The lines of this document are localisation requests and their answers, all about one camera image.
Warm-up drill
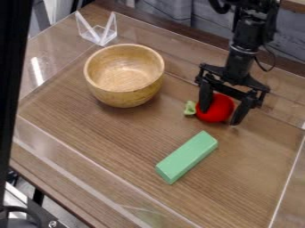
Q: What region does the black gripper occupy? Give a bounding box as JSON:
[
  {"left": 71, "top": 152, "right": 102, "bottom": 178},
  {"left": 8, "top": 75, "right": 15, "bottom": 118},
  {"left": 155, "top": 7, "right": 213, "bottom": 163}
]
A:
[{"left": 194, "top": 63, "right": 270, "bottom": 126}]

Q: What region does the green rectangular block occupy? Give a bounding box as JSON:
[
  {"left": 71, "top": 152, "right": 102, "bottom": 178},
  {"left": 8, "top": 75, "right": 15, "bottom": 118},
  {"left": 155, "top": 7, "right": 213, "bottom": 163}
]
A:
[{"left": 155, "top": 131, "right": 218, "bottom": 184}]

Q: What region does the wooden bowl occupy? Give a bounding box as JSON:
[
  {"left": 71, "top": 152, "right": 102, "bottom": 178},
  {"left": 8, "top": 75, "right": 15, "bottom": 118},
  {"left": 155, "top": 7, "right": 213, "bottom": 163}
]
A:
[{"left": 83, "top": 44, "right": 164, "bottom": 108}]

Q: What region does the clear acrylic corner bracket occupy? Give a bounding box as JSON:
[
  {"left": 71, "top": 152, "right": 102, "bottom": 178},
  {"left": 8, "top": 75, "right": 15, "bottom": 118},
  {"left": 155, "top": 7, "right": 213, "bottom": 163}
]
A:
[{"left": 75, "top": 11, "right": 118, "bottom": 46}]

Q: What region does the red plush fruit green leaf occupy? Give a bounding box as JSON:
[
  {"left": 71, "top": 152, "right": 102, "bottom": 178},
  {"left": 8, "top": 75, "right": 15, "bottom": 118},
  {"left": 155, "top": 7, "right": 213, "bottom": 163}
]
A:
[{"left": 183, "top": 94, "right": 234, "bottom": 123}]

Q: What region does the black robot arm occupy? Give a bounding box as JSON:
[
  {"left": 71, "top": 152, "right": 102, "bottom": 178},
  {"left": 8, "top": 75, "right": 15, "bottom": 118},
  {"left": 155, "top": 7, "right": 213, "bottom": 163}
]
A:
[{"left": 194, "top": 0, "right": 281, "bottom": 126}]

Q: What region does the black metal base bracket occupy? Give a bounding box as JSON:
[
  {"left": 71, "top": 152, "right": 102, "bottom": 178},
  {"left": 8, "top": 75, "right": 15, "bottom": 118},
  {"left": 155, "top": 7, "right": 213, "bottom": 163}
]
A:
[{"left": 27, "top": 199, "right": 70, "bottom": 228}]

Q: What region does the clear acrylic tray enclosure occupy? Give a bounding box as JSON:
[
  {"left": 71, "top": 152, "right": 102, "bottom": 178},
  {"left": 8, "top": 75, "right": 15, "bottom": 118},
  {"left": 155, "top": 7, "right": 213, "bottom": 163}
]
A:
[{"left": 11, "top": 16, "right": 305, "bottom": 228}]

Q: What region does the black vertical post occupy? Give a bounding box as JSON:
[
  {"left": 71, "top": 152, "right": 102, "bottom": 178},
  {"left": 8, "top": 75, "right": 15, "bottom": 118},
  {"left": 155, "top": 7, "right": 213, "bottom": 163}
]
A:
[{"left": 0, "top": 0, "right": 35, "bottom": 206}]

